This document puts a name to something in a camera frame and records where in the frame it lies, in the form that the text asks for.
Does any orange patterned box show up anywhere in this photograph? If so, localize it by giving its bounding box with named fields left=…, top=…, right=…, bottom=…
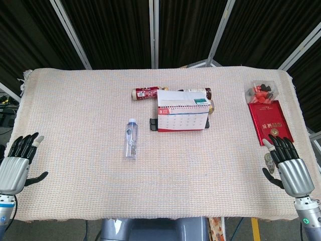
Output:
left=209, top=217, right=226, bottom=241

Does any red certificate booklet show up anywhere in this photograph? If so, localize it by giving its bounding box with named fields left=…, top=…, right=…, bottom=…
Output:
left=247, top=100, right=294, bottom=147

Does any red snack tube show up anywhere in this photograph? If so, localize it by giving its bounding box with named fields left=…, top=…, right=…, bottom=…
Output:
left=130, top=86, right=162, bottom=101

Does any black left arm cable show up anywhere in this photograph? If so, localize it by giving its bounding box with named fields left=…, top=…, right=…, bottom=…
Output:
left=9, top=194, right=19, bottom=224

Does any white red desk calendar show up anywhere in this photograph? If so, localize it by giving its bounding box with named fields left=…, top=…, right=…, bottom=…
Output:
left=156, top=89, right=210, bottom=133

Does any clear plastic water bottle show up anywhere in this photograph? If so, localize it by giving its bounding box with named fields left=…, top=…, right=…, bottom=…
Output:
left=124, top=118, right=139, bottom=159

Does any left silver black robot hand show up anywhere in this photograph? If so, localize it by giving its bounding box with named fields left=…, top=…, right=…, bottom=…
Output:
left=0, top=132, right=49, bottom=196

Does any brown patterned snack tube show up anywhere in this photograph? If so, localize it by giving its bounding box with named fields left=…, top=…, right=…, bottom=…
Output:
left=184, top=87, right=213, bottom=100

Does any beige woven tablecloth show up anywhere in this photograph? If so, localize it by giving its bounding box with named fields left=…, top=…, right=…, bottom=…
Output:
left=11, top=66, right=315, bottom=223

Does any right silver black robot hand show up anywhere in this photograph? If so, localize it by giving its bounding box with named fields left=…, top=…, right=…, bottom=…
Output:
left=262, top=134, right=315, bottom=199

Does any grey robot torso base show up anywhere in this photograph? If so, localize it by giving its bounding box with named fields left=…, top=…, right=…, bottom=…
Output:
left=100, top=217, right=210, bottom=241

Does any clear box of clips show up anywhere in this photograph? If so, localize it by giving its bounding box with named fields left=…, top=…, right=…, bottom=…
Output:
left=244, top=79, right=278, bottom=104

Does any aluminium screen frame post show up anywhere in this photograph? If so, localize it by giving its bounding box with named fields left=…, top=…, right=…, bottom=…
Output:
left=205, top=0, right=237, bottom=68
left=148, top=0, right=160, bottom=69
left=49, top=0, right=93, bottom=70
left=277, top=27, right=321, bottom=71

